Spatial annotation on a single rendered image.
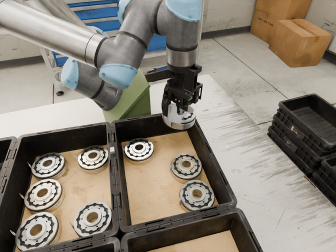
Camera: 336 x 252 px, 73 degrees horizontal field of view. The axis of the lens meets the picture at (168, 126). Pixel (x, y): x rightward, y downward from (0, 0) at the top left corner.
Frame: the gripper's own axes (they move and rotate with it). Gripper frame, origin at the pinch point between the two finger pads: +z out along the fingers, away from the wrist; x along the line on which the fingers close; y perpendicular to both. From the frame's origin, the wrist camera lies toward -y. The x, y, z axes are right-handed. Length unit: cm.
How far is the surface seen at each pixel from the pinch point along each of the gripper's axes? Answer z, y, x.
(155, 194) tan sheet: 16.3, 6.4, -16.9
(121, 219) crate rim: 6.3, 8.3, -31.1
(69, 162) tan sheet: 16.4, -25.0, -26.1
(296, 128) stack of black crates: 46, 32, 81
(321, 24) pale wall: 62, -2, 338
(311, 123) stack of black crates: 50, 38, 97
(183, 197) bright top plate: 13.4, 14.7, -13.6
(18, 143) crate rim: 6.4, -35.4, -34.6
